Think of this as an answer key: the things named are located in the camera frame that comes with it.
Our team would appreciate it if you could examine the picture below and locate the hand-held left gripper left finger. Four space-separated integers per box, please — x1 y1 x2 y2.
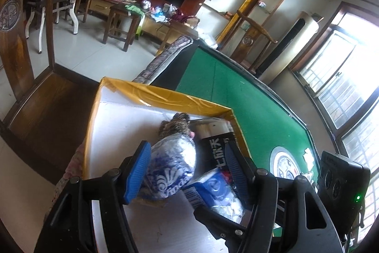
34 140 153 253

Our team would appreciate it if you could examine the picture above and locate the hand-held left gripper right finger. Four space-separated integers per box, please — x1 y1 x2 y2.
193 140 345 253

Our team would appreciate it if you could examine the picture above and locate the blue white wet wipes pack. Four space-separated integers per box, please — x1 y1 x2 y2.
182 168 237 209

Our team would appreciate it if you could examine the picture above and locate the blue white tissue pack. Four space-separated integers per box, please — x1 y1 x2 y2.
138 134 197 202

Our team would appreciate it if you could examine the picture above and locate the black packet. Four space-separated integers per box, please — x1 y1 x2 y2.
189 120 237 179

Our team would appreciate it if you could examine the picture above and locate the clear plastic bag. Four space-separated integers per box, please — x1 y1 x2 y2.
212 194 252 224

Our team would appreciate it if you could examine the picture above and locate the round table control panel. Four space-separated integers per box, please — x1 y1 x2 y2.
269 146 319 182

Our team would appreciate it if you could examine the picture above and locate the green felt mahjong table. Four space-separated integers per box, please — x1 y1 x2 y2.
133 35 326 237

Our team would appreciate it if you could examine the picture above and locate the wooden framed window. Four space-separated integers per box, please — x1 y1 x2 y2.
293 4 379 242

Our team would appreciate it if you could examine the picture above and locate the carved wooden armchair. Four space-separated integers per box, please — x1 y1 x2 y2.
0 0 103 179
228 10 279 76

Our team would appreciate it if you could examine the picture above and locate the white standing air conditioner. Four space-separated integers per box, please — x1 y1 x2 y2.
257 11 322 84

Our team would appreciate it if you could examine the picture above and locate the low wooden television cabinet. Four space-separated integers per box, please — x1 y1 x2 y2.
89 0 199 49

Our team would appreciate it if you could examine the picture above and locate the maroon cloth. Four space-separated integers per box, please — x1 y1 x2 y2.
173 11 190 24

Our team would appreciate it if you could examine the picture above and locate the wooden stool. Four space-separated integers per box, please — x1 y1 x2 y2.
102 2 143 52

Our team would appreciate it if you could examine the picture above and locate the green cloth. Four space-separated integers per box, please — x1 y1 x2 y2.
124 4 145 40

